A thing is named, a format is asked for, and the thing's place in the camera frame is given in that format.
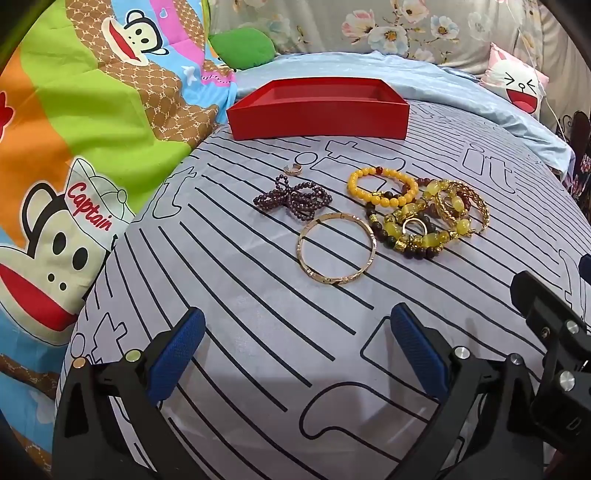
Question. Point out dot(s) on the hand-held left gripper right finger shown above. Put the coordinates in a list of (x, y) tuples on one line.
[(418, 350)]

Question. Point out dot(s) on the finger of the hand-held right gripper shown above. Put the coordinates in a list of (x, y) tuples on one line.
[(540, 300), (585, 266)]

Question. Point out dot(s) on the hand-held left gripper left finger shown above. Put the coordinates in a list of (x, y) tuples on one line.
[(178, 355)]

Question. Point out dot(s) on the gold bangle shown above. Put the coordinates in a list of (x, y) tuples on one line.
[(304, 258)]

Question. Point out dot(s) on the red cardboard box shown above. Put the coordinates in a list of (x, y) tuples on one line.
[(318, 108)]

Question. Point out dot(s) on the grey striped bedsheet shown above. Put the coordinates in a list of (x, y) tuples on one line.
[(254, 323)]

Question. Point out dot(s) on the dark scrolled metal rack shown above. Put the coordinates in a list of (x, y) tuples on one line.
[(579, 147)]

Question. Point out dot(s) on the pink cat face pillow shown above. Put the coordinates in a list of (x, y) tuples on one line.
[(517, 81)]

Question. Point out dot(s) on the light blue blanket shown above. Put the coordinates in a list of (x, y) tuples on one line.
[(461, 92)]

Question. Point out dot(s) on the cartoon monkey blanket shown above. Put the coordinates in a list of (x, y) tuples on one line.
[(92, 138)]

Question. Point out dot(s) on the green pillow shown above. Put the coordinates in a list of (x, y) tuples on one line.
[(242, 48)]

